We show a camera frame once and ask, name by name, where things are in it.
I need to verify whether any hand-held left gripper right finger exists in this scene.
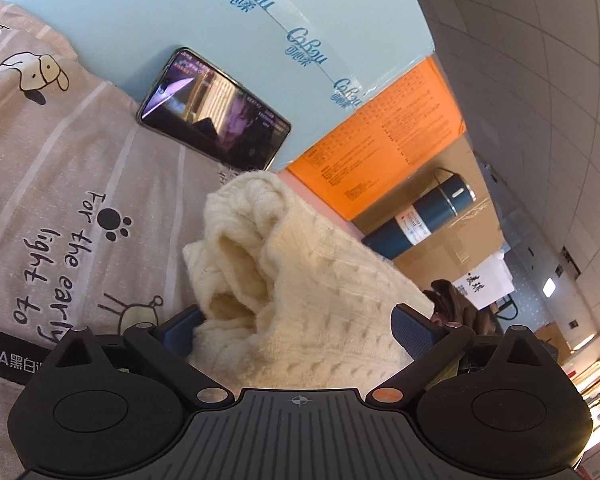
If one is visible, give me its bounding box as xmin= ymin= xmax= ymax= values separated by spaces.
xmin=365 ymin=302 xmax=563 ymax=406

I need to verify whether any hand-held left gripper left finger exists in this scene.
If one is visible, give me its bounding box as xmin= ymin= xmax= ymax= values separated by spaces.
xmin=40 ymin=307 xmax=232 ymax=406

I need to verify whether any cream knit sweater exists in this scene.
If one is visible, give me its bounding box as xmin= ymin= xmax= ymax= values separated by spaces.
xmin=182 ymin=171 xmax=438 ymax=397

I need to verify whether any brown leather jacket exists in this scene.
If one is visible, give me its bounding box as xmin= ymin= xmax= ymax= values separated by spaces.
xmin=422 ymin=280 xmax=503 ymax=342

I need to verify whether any brown cardboard box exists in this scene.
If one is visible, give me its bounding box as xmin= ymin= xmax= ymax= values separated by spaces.
xmin=352 ymin=135 xmax=511 ymax=297

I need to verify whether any white printed bag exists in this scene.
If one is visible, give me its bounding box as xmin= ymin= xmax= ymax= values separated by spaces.
xmin=452 ymin=254 xmax=516 ymax=311

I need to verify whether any dark blue vacuum bottle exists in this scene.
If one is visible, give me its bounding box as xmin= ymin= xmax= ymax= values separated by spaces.
xmin=362 ymin=169 xmax=477 ymax=261

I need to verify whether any black labelled box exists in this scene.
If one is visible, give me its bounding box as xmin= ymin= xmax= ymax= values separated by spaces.
xmin=0 ymin=324 xmax=58 ymax=387

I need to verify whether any cartoon printed bed sheet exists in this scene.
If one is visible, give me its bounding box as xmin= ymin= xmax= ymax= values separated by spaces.
xmin=0 ymin=0 xmax=241 ymax=480

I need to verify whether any orange cardboard box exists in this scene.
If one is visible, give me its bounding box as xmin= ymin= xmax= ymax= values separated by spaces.
xmin=286 ymin=55 xmax=467 ymax=222

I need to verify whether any black smartphone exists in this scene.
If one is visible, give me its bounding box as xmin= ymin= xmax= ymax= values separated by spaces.
xmin=136 ymin=47 xmax=292 ymax=172

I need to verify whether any light blue cardboard box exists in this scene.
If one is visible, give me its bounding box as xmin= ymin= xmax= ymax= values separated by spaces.
xmin=0 ymin=0 xmax=438 ymax=173

